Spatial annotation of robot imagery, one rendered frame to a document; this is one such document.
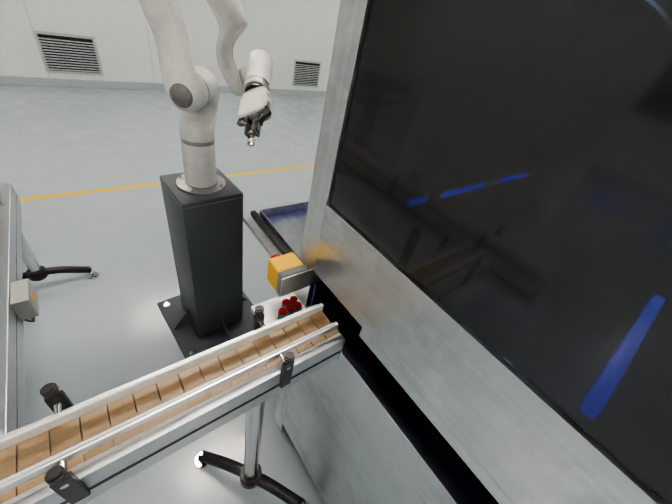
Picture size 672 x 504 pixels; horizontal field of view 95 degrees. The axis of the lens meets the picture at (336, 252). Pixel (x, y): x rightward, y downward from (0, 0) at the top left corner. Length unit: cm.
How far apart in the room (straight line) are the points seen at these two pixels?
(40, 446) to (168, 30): 106
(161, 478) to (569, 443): 142
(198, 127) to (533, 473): 127
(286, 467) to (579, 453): 126
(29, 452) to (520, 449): 73
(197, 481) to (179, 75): 148
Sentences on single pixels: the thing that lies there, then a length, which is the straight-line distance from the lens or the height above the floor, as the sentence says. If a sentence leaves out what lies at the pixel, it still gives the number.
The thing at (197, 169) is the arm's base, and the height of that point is 95.
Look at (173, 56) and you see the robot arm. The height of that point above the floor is 132.
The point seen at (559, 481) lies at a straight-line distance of 58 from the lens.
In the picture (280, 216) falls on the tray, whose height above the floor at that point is 88.
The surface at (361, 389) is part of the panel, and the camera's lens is 81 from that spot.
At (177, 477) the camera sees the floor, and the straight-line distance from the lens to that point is 163.
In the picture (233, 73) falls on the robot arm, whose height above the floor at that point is 130.
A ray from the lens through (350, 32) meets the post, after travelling 60.
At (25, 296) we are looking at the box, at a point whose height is 55.
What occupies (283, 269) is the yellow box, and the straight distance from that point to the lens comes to 75.
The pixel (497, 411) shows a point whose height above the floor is 114.
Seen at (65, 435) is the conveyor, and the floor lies 93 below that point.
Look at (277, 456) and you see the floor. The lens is 162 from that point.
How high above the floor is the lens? 154
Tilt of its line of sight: 38 degrees down
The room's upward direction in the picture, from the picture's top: 14 degrees clockwise
